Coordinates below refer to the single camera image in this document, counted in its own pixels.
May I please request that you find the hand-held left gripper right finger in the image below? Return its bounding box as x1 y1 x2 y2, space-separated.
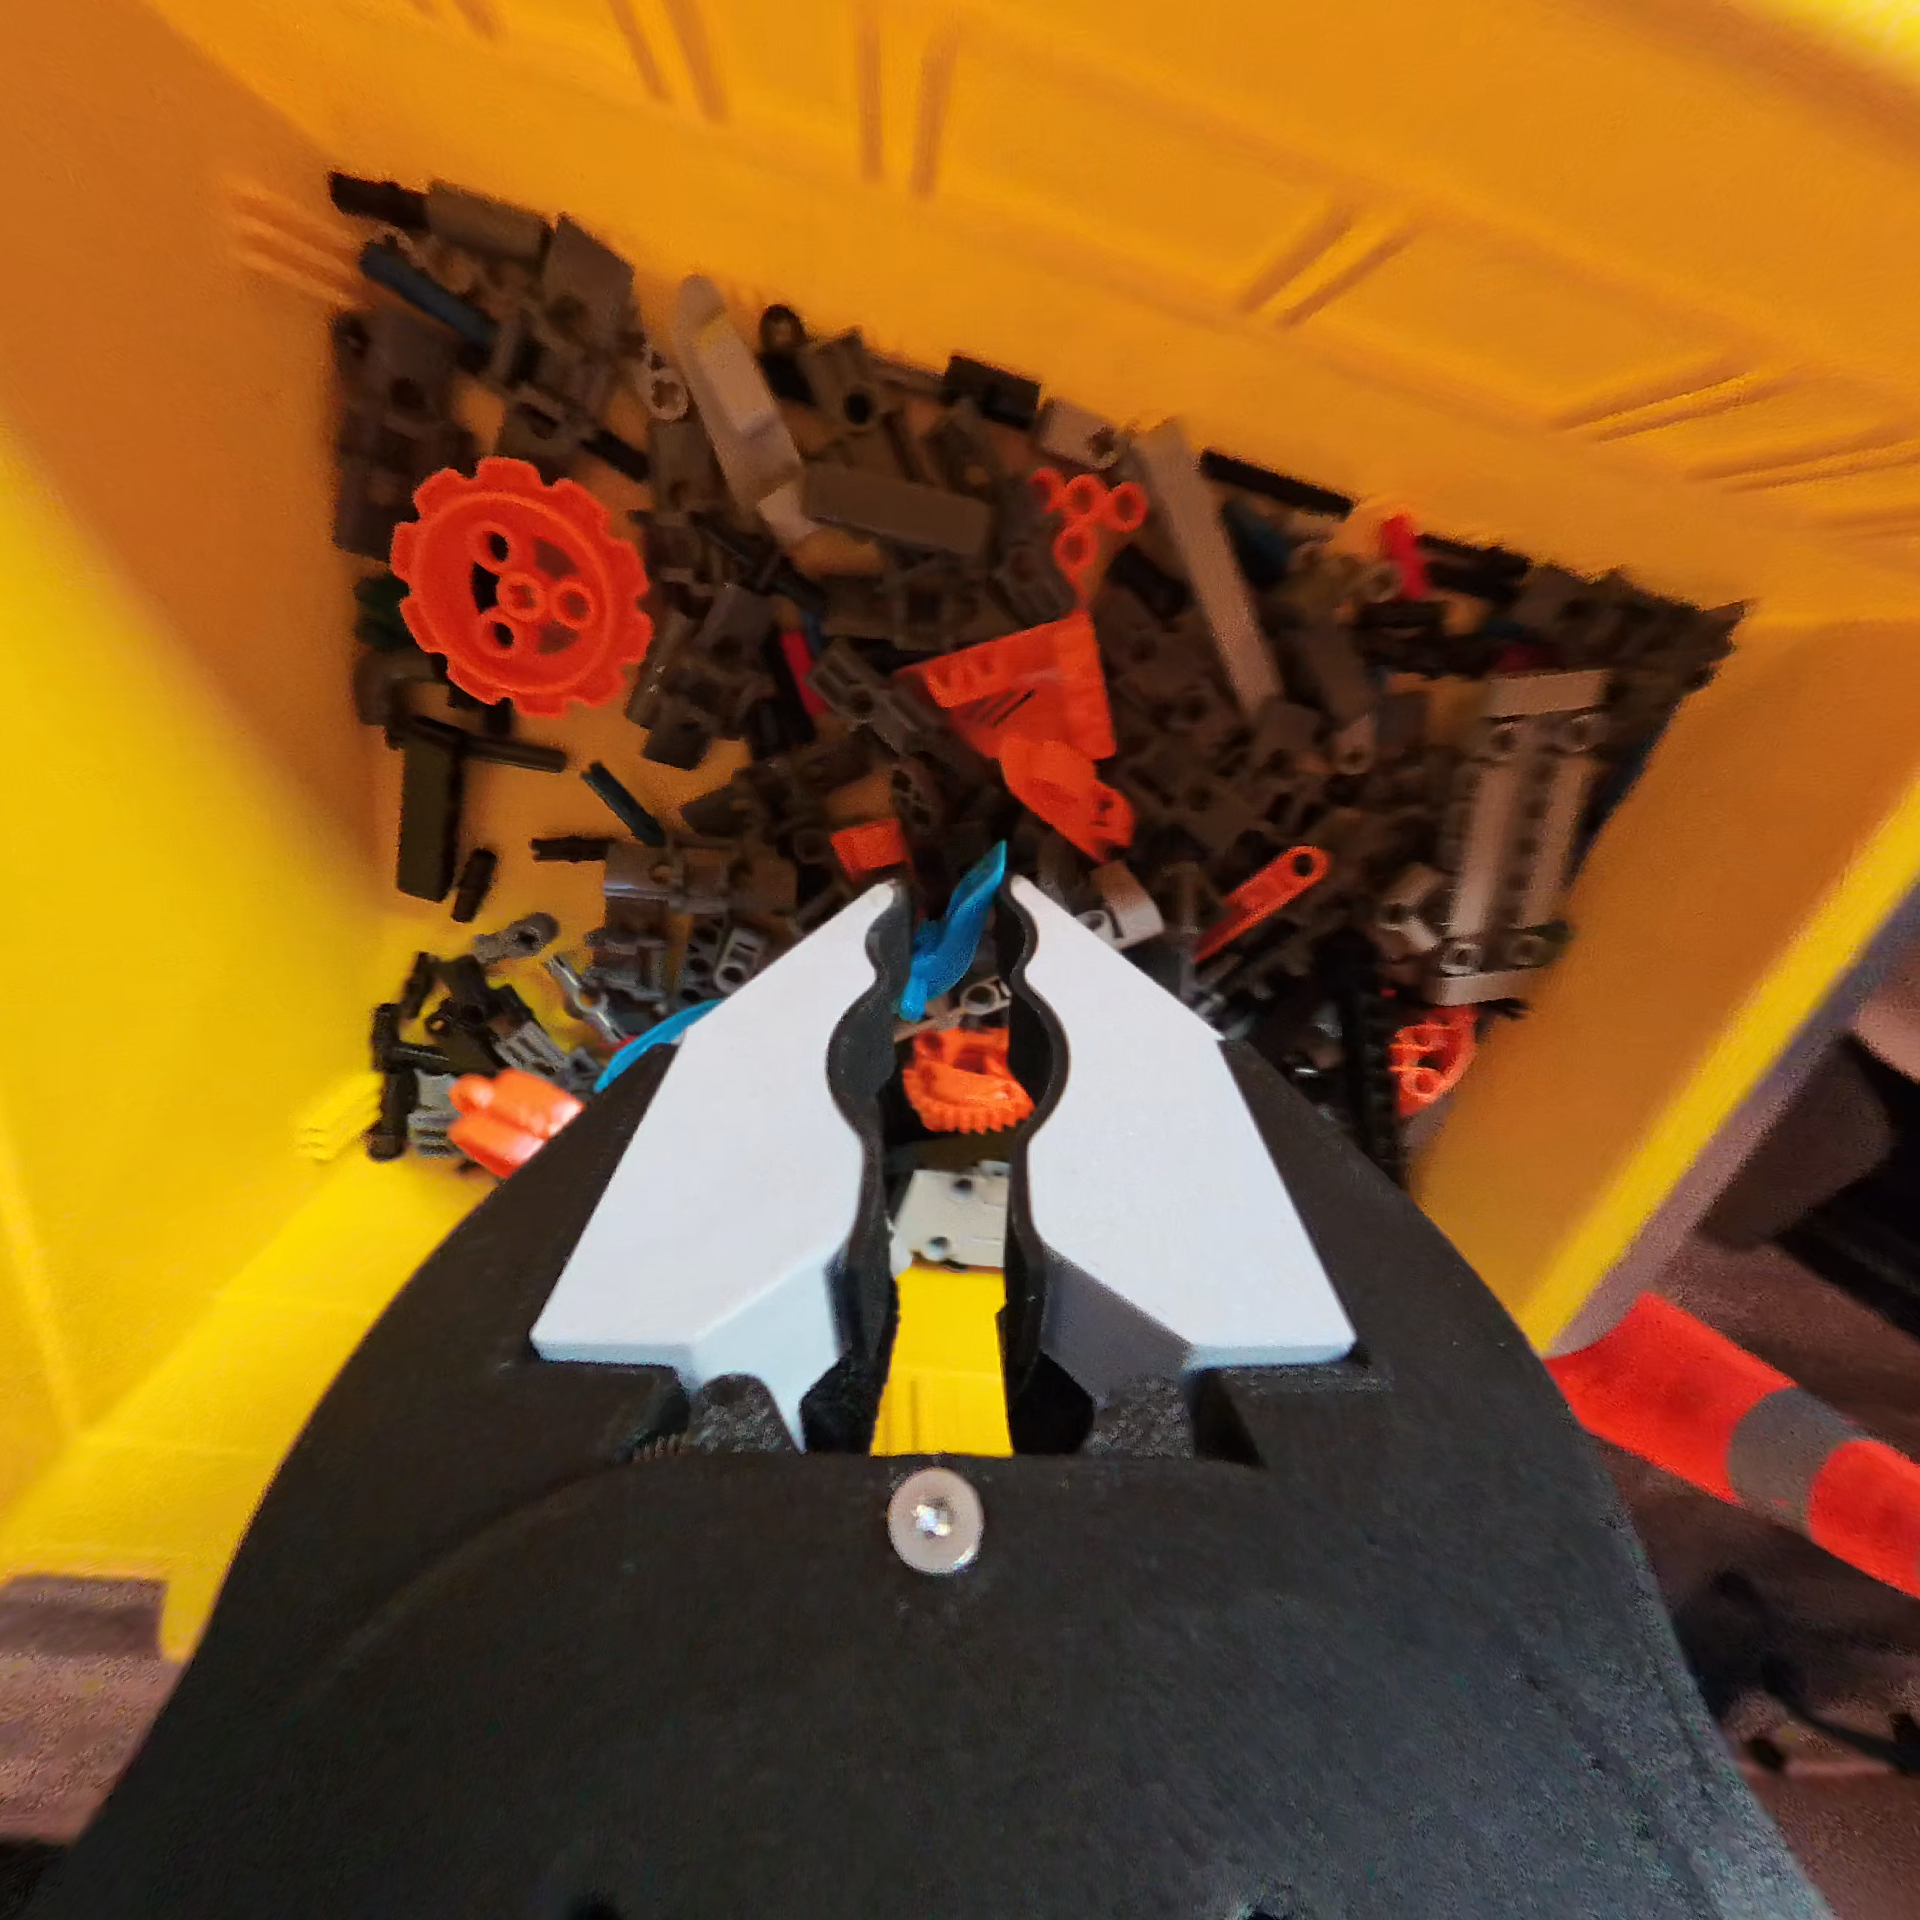
999 880 1357 1430

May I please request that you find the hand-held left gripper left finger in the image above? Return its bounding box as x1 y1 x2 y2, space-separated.
533 882 911 1430

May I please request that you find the small orange gear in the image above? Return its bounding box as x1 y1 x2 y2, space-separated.
901 1027 1037 1143

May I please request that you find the light grey frame piece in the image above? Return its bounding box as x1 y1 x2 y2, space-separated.
1424 667 1614 1011

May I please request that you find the pile of building pieces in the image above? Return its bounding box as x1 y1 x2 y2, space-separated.
294 170 1749 1186

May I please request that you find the yellow plastic bin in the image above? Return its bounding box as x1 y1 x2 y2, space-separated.
0 0 1920 1667

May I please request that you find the light grey plate piece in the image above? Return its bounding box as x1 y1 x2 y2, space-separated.
895 1166 1016 1268

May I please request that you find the blue separator tool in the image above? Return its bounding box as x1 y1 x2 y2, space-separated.
595 840 1016 1088

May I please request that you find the orange white traffic cone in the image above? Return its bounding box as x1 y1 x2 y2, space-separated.
1543 1293 1920 1600

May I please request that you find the orange gear wheel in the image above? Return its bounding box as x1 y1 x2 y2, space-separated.
389 460 656 719

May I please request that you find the small orange beam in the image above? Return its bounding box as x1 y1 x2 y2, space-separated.
1032 466 1153 620

